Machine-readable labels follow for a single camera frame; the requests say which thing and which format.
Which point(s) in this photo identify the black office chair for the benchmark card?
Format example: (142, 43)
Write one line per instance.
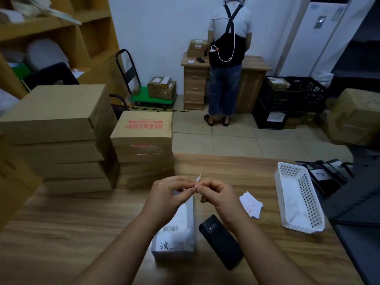
(50, 75)

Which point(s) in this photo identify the tiny cardboard box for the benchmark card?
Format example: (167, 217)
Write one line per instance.
(136, 90)

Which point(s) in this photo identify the person's right hand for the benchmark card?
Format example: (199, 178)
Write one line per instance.
(225, 204)

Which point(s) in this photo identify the dark metal shelf rack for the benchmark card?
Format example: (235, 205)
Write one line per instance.
(359, 56)
(356, 240)

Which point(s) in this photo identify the black handheld scanner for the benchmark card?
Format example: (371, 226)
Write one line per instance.
(221, 243)

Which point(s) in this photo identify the grey soft parcel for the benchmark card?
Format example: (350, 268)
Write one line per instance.
(46, 53)

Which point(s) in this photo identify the small labelled cardboard box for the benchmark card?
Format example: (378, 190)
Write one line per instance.
(154, 82)

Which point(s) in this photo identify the stack of white stickers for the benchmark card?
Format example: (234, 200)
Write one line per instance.
(250, 204)

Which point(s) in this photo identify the black scanners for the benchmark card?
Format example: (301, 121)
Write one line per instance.
(320, 178)

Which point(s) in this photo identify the crumpled white bag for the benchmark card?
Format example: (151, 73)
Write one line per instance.
(32, 7)

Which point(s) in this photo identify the person's left forearm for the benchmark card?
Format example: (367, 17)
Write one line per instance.
(118, 255)

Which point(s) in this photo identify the red printed cardboard box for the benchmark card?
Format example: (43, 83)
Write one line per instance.
(141, 130)

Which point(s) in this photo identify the red stamped white sticker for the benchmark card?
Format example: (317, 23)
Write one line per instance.
(198, 178)

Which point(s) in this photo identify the small green packet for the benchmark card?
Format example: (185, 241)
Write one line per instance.
(20, 71)

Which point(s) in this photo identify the large wrapped cardboard box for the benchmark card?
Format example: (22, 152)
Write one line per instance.
(353, 118)

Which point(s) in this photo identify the stack of large cardboard boxes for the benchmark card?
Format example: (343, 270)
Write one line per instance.
(98, 41)

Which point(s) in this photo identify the black flat device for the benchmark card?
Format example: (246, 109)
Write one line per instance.
(348, 169)
(338, 166)
(332, 172)

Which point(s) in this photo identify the small yellowish cardboard box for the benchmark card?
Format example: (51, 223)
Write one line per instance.
(165, 83)

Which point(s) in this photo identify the stack of small cardboard boxes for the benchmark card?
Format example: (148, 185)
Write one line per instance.
(197, 47)

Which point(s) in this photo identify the medium taped cardboard box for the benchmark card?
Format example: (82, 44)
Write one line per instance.
(163, 94)

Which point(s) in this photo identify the person's left hand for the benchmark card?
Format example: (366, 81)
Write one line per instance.
(166, 201)

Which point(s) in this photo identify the person's right forearm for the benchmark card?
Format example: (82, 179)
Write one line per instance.
(267, 258)

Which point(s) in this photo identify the white perforated plastic tray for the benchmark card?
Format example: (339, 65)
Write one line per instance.
(294, 201)

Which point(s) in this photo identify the black plastic crate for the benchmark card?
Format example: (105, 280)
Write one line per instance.
(276, 99)
(311, 97)

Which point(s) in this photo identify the white standing air conditioner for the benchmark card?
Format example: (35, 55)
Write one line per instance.
(308, 41)

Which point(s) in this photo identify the wooden drawer desk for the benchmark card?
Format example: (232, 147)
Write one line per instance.
(253, 83)

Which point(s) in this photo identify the black plastic crates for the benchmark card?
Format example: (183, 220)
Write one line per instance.
(261, 121)

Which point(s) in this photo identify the knotted white plastic bag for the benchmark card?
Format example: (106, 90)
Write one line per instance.
(7, 102)

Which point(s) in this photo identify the green platform trolley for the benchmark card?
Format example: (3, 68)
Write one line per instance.
(148, 99)

